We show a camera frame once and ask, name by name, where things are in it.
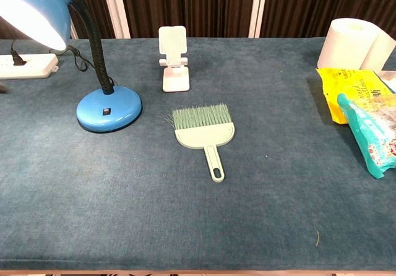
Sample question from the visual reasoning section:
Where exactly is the blue desk lamp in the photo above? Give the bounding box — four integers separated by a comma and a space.
0, 0, 144, 134

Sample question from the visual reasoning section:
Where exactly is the white power strip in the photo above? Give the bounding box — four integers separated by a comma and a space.
0, 53, 59, 79

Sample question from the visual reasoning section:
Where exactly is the white folding phone stand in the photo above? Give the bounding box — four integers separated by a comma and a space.
158, 25, 191, 93

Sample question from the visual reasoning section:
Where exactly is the green hand brush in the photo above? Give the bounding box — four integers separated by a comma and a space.
157, 102, 235, 183

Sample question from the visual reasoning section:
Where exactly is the dark blue table cloth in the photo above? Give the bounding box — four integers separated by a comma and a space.
0, 37, 396, 272

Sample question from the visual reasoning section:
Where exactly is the yellow snack bag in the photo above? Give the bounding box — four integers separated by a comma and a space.
315, 67, 396, 124

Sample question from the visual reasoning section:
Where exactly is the white toilet paper roll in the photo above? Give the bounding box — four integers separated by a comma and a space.
316, 17, 396, 72

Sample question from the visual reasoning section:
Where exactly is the teal snack bag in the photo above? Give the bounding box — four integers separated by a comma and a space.
337, 92, 396, 180

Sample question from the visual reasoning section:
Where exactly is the black power cable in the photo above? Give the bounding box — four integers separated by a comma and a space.
11, 39, 92, 72

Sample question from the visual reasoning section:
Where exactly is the white frame post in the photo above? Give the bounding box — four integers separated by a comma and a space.
247, 0, 269, 38
100, 0, 131, 39

